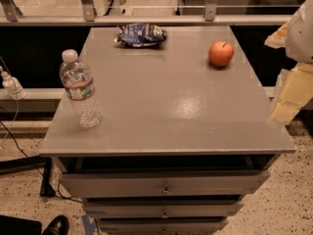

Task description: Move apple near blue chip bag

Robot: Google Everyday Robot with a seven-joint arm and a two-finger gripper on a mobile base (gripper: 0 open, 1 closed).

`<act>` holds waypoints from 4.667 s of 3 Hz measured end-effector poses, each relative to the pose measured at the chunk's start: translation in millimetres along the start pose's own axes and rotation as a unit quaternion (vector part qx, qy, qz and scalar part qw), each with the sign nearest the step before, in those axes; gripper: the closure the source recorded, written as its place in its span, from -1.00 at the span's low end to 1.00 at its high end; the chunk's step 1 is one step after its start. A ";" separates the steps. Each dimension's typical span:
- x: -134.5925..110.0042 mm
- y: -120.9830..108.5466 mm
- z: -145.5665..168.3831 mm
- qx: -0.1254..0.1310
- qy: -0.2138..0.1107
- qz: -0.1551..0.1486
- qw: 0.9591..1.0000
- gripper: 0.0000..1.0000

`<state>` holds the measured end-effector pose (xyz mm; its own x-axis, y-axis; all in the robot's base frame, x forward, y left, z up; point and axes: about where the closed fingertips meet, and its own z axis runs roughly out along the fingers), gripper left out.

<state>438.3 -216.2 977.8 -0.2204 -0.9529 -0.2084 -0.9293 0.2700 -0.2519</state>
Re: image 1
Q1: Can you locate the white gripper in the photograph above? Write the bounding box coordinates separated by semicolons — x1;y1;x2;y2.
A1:
264;0;313;125

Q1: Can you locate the red apple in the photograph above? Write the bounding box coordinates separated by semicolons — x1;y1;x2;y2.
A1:
208;41;234;67

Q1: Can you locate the blue chip bag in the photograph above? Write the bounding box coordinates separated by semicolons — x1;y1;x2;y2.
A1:
114;23;166;48

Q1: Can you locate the grey drawer cabinet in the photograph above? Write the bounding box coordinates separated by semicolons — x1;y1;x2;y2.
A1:
38;25;297;235

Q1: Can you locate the top grey drawer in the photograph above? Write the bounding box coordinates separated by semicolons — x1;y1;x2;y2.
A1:
60;170;270;198

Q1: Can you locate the grey drawer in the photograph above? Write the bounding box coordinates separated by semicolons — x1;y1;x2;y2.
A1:
60;170;270;198
98;217;228;233
84;200;243;218

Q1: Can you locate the clear plastic water bottle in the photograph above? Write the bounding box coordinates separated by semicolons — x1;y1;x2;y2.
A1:
60;49;103;128

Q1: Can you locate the middle grey drawer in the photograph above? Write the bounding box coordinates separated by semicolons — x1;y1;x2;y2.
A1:
84;200;243;218

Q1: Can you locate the bottom grey drawer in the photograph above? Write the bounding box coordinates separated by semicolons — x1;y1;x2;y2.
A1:
98;217;228;233

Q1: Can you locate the black stand leg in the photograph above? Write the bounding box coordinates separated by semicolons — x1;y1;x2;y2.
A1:
0;155;56;198

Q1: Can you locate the metal railing with glass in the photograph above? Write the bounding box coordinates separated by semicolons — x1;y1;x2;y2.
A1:
1;0;304;26

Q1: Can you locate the black shoe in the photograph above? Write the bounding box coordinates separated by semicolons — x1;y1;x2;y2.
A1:
42;215;69;235

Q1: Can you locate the black cable on floor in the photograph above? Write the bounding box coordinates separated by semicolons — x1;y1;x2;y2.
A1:
0;119;82;204

